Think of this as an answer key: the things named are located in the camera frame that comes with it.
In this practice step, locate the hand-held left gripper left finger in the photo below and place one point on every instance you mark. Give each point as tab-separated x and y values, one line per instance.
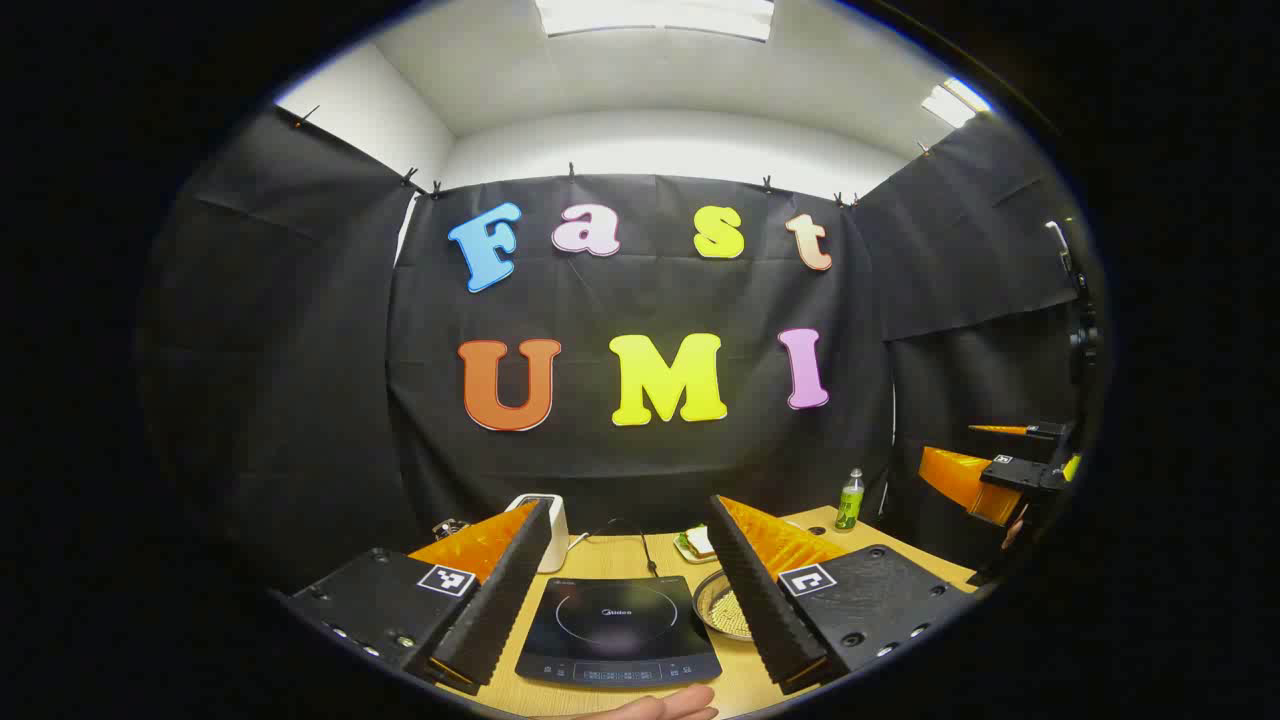
500	600

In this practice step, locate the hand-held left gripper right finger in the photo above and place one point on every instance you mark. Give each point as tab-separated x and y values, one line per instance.
765	610

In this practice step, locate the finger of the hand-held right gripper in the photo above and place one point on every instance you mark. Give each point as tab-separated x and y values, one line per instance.
955	478
1045	431

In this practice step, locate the stainless steel pot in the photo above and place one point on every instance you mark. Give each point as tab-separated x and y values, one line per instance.
725	605

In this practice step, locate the black induction cooktop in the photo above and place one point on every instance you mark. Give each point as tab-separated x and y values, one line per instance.
620	620

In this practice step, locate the white toaster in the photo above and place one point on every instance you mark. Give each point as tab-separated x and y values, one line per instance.
558	540

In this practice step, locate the sandwich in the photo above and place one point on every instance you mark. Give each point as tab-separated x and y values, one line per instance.
700	541

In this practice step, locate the green drink bottle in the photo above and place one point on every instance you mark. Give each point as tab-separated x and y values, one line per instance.
849	505

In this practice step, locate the black backdrop cloth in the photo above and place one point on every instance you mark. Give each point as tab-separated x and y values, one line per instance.
650	460

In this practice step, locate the small ceiling light panel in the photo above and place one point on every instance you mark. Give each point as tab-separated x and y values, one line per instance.
955	103

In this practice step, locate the large ceiling light panel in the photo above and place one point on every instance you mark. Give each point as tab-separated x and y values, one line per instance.
655	15

